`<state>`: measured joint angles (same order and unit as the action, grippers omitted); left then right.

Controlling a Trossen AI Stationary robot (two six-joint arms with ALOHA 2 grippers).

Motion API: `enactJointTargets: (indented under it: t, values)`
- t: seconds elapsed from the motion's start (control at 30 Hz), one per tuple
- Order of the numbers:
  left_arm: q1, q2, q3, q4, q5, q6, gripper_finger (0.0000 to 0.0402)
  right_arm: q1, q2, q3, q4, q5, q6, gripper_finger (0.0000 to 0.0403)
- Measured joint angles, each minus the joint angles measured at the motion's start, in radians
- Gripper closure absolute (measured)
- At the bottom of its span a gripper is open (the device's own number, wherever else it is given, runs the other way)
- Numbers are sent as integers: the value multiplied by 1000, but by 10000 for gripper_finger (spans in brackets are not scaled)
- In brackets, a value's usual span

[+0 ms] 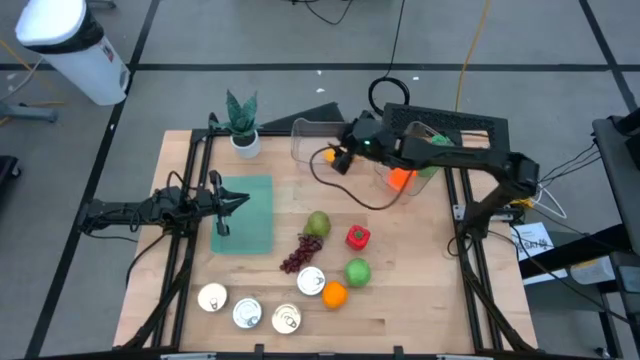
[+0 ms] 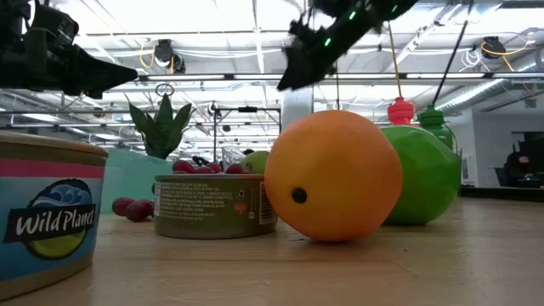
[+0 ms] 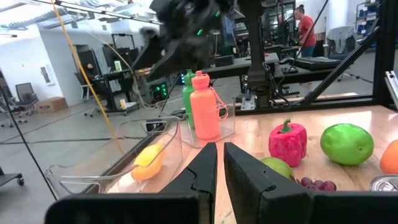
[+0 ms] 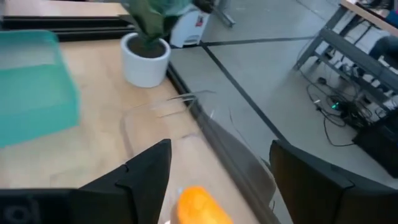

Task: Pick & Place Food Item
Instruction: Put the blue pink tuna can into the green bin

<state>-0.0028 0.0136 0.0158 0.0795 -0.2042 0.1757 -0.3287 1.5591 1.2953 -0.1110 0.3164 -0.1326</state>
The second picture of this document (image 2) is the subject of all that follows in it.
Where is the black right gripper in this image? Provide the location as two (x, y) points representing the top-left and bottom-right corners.
(276, 0), (420, 91)

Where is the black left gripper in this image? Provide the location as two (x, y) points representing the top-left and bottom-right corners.
(0, 25), (139, 99)

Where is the green squeeze bottle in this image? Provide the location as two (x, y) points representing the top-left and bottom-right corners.
(416, 105), (456, 150)

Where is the blue Wild Planet can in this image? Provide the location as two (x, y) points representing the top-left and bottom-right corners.
(0, 129), (110, 302)

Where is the green label tin can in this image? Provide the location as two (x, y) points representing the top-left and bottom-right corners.
(152, 173), (279, 241)

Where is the green leafy plant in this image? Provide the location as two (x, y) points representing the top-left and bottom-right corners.
(125, 93), (197, 161)

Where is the long ceiling light bar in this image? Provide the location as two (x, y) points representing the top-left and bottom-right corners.
(138, 72), (544, 82)

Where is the teal plastic bin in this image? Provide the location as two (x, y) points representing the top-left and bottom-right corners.
(99, 147), (175, 215)

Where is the orange toy fruit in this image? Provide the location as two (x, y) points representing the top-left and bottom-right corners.
(263, 109), (404, 243)

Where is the small clear container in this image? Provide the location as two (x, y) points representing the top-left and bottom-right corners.
(221, 145), (247, 167)

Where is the red toy grape bunch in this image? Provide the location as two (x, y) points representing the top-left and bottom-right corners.
(110, 159), (256, 224)

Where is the green toy lime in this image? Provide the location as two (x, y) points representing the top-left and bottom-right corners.
(380, 124), (462, 226)

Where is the black monitor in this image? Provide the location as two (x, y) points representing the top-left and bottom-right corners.
(512, 131), (544, 188)

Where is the thin black hanging cable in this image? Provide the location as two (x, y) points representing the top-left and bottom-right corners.
(333, 63), (341, 111)

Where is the hanging wire ring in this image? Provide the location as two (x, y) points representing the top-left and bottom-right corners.
(155, 82), (176, 98)

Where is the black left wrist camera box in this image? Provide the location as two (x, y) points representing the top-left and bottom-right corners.
(31, 3), (80, 46)

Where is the yellow hanging cord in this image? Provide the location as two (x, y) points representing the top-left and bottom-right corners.
(387, 20), (404, 99)

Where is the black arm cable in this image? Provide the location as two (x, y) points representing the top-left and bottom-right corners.
(431, 0), (475, 107)

